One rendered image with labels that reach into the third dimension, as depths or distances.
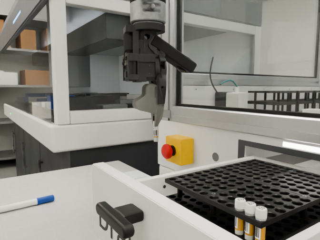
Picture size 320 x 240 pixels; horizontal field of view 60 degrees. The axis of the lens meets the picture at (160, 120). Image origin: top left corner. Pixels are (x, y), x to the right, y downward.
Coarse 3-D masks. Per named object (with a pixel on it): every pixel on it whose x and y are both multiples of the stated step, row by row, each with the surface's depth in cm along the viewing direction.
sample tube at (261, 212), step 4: (256, 208) 30; (260, 208) 30; (264, 208) 30; (256, 212) 30; (260, 212) 30; (264, 212) 30; (256, 216) 30; (260, 216) 30; (264, 216) 30; (260, 220) 30; (264, 220) 30; (256, 228) 30; (264, 228) 30; (256, 232) 30; (260, 232) 30; (264, 232) 30; (256, 236) 30; (260, 236) 30; (264, 236) 30
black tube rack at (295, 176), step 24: (216, 168) 49; (240, 168) 49; (264, 168) 50; (288, 168) 50; (216, 192) 38; (240, 192) 38; (264, 192) 38; (288, 192) 38; (312, 192) 38; (216, 216) 37; (288, 216) 32; (312, 216) 37
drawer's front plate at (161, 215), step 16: (96, 176) 41; (112, 176) 36; (128, 176) 36; (96, 192) 42; (112, 192) 36; (128, 192) 33; (144, 192) 30; (144, 208) 30; (160, 208) 27; (176, 208) 26; (96, 224) 42; (144, 224) 30; (160, 224) 27; (176, 224) 25; (192, 224) 23; (208, 224) 23
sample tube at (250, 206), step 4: (248, 204) 31; (252, 204) 31; (248, 208) 31; (252, 208) 31; (248, 212) 31; (252, 212) 31; (248, 224) 31; (248, 228) 31; (252, 228) 31; (248, 232) 31; (252, 232) 31; (248, 236) 31; (252, 236) 31
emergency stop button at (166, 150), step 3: (165, 144) 73; (168, 144) 73; (162, 147) 74; (165, 147) 73; (168, 147) 72; (162, 150) 74; (165, 150) 72; (168, 150) 72; (171, 150) 72; (162, 153) 74; (165, 153) 73; (168, 153) 72; (171, 153) 72; (165, 156) 73; (168, 156) 72; (171, 156) 73
